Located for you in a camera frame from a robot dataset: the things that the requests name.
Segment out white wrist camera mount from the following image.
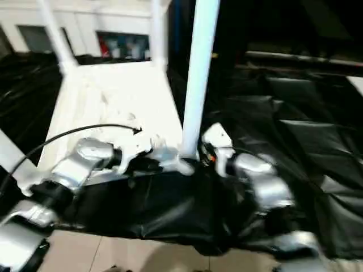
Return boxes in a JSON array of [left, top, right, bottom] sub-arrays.
[[113, 127, 155, 174], [201, 122, 235, 176]]

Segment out black box with yellow label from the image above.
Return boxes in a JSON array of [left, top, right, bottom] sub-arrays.
[[167, 0, 247, 67]]

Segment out white glass-door cabinet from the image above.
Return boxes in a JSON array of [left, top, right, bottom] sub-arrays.
[[0, 0, 171, 61]]

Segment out white plastic table leg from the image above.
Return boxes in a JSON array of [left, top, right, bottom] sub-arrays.
[[149, 0, 168, 71], [181, 0, 221, 159], [0, 127, 39, 198], [36, 0, 79, 79]]

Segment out red package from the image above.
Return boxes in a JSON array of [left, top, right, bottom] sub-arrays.
[[99, 36, 110, 56]]

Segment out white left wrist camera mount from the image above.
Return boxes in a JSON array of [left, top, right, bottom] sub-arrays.
[[113, 127, 155, 174]]

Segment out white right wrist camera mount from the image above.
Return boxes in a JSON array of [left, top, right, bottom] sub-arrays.
[[201, 122, 235, 176]]

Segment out dark metal rail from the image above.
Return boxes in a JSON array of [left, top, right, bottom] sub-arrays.
[[245, 50, 363, 67]]

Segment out black work mat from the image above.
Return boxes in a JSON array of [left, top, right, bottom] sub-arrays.
[[0, 50, 363, 260]]

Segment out white flat board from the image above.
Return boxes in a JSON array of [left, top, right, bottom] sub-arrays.
[[347, 75, 363, 94]]

